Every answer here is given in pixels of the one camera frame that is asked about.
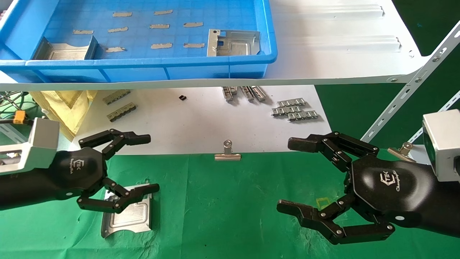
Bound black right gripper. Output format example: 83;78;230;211
276;131;460;246

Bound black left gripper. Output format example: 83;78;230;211
0;128;161;214

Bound stamped metal bracket part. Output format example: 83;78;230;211
33;36;98;61
206;29;261;58
100;182;153;239

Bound grey terminal strip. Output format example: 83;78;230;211
102;89;132;105
107;102;138;123

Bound white paper sheet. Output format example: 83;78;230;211
65;85;332;156

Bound silver notched metal strip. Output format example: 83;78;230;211
276;97;307;108
271;105;302;117
287;110;319;122

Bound green table cloth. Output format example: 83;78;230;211
0;149;460;259

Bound silver binder clip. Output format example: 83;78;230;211
214;140;242;161
387;142;414;163

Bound yellow woven bag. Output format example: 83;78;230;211
29;90;98;142

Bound blue plastic bin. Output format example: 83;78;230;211
0;0;278;84

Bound white metal shelf board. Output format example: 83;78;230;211
0;0;430;91

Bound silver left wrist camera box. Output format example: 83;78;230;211
0;117;60;176

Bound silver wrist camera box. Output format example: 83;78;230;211
0;117;60;176
422;109;460;183

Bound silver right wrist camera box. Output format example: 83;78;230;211
422;109;460;183

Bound tangled green cables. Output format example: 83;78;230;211
0;91;31;121

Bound perforated steel shelf rail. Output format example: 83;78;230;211
360;20;460;143
408;90;460;144

